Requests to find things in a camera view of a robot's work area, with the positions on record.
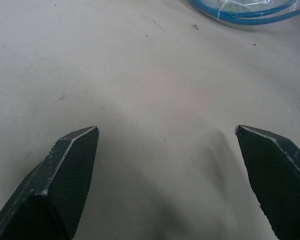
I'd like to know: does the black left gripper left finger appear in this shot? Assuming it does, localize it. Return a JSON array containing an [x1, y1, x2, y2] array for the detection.
[[0, 125, 100, 240]]

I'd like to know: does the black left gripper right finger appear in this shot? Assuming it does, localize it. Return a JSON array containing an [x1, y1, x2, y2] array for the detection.
[[234, 124, 300, 240]]

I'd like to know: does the blue-rimmed clear container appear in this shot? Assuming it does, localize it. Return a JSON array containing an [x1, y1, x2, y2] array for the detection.
[[181, 0, 300, 26]]

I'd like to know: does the clear plastic bag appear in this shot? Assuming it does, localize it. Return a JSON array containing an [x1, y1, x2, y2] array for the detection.
[[209, 0, 278, 20]]

